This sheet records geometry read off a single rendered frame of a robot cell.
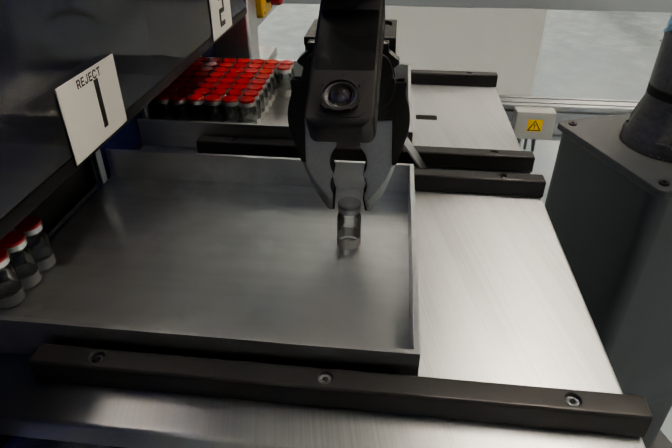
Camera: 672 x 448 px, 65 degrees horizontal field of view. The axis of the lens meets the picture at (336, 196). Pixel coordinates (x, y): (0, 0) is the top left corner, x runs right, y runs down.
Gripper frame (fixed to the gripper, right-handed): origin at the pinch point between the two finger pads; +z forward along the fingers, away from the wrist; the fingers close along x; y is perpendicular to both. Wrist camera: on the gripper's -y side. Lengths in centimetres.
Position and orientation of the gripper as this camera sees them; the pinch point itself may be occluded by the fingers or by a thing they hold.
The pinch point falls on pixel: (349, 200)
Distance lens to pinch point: 46.5
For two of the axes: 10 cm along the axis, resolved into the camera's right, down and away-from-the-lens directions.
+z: 0.2, 8.5, 5.2
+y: 1.1, -5.2, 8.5
